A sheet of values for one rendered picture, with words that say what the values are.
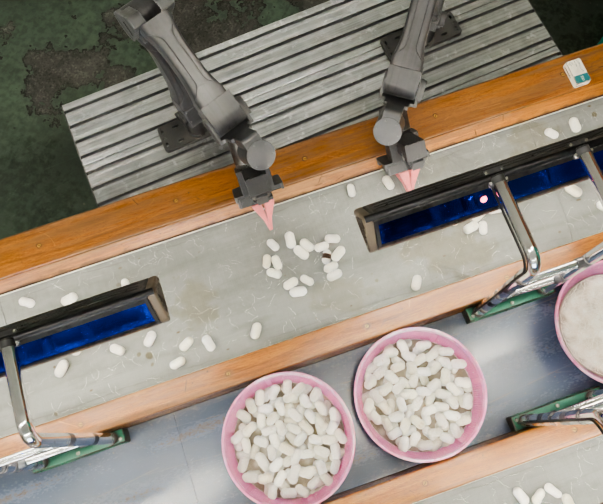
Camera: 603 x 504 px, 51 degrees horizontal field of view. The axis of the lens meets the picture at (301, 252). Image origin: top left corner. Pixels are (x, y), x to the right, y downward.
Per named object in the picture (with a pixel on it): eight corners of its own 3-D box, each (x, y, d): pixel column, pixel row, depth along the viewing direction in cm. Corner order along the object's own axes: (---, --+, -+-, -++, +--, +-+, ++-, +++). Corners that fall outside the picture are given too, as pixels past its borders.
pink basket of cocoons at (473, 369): (326, 387, 138) (326, 384, 129) (417, 309, 142) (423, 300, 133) (410, 488, 132) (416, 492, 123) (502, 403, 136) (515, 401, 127)
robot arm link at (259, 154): (288, 152, 120) (255, 98, 115) (252, 179, 119) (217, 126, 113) (267, 143, 130) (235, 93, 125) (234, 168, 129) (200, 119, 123)
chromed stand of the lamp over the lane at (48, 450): (22, 386, 141) (-110, 366, 98) (109, 356, 142) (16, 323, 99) (40, 472, 136) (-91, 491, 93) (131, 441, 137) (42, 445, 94)
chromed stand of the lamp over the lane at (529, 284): (434, 246, 146) (480, 169, 103) (515, 219, 147) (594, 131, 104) (466, 324, 141) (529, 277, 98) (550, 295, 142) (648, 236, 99)
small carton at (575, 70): (562, 66, 147) (565, 62, 145) (576, 62, 148) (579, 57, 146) (573, 88, 146) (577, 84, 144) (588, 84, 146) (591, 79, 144)
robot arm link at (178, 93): (218, 116, 146) (157, -3, 119) (195, 133, 145) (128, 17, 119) (205, 103, 150) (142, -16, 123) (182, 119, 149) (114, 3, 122)
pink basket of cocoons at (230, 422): (213, 398, 138) (205, 396, 129) (328, 358, 140) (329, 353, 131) (249, 524, 131) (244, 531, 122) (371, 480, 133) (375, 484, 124)
